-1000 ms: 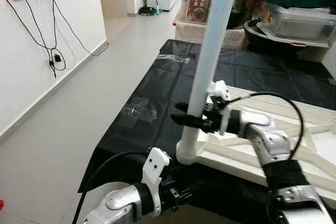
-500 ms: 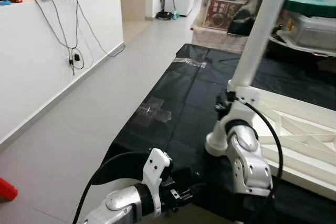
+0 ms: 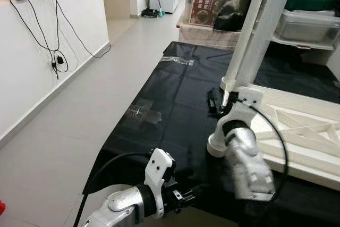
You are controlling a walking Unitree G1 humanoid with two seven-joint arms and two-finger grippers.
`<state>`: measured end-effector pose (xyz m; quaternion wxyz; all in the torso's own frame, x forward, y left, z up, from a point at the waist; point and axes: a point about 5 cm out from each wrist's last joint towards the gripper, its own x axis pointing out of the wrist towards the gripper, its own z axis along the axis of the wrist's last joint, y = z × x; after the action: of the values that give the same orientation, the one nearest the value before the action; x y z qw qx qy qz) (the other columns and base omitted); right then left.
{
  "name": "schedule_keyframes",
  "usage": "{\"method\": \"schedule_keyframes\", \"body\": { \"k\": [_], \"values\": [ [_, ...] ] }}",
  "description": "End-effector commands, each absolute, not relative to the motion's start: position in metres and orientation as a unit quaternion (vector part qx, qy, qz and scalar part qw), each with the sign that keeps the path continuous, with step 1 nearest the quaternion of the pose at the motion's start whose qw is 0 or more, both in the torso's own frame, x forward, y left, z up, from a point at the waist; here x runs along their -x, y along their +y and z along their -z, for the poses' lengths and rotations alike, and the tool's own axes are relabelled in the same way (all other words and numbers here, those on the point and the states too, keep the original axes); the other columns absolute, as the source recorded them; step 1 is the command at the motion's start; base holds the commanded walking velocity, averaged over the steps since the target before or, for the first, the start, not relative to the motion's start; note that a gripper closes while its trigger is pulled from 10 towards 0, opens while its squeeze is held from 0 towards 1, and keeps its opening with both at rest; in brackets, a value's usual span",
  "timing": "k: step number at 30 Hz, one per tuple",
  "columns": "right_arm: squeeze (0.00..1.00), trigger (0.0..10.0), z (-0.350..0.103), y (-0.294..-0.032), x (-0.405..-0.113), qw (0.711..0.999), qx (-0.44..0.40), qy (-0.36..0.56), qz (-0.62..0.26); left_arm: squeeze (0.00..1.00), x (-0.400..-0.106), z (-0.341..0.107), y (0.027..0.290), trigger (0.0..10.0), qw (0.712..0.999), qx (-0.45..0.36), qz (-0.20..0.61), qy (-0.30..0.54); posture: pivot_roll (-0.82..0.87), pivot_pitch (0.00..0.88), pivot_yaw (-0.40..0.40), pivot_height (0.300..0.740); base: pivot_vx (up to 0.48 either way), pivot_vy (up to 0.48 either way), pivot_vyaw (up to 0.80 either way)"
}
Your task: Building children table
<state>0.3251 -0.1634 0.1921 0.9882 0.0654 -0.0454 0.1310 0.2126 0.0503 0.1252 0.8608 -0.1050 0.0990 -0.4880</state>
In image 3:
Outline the black tablecloth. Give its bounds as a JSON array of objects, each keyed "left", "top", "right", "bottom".
[{"left": 82, "top": 41, "right": 340, "bottom": 227}]

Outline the clear tape piece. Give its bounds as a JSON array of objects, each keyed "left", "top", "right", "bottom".
[
  {"left": 162, "top": 56, "right": 194, "bottom": 66},
  {"left": 125, "top": 99, "right": 163, "bottom": 127}
]

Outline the beige cloth covered bench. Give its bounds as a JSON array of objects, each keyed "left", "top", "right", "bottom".
[{"left": 178, "top": 22, "right": 242, "bottom": 49}]

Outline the black plastic bag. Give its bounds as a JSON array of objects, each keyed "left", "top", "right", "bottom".
[{"left": 212, "top": 0, "right": 261, "bottom": 32}]

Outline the red printed package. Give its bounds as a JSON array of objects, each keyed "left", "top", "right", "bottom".
[{"left": 190, "top": 0, "right": 226, "bottom": 27}]

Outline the clear plastic storage container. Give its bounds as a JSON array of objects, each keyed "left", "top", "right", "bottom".
[{"left": 274, "top": 8, "right": 340, "bottom": 47}]

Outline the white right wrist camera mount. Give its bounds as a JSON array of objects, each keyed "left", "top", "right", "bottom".
[{"left": 215, "top": 86, "right": 265, "bottom": 137}]

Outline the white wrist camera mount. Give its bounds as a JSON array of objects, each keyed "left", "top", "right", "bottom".
[
  {"left": 143, "top": 148, "right": 175, "bottom": 218},
  {"left": 215, "top": 86, "right": 265, "bottom": 137}
]

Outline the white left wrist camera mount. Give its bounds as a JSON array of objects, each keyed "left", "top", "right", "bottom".
[{"left": 143, "top": 148, "right": 175, "bottom": 218}]

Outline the black wall cable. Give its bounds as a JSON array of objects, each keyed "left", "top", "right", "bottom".
[
  {"left": 50, "top": 0, "right": 112, "bottom": 60},
  {"left": 11, "top": 0, "right": 70, "bottom": 79}
]

